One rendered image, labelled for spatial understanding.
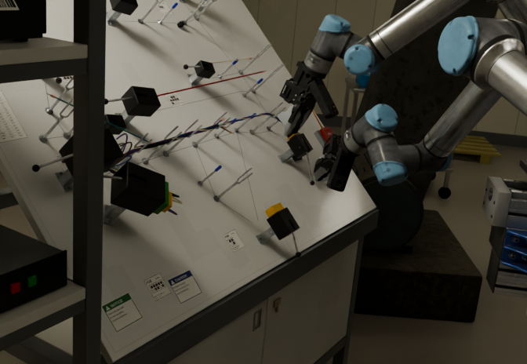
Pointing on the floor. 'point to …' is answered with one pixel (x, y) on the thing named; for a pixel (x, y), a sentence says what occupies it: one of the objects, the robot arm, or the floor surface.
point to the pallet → (477, 148)
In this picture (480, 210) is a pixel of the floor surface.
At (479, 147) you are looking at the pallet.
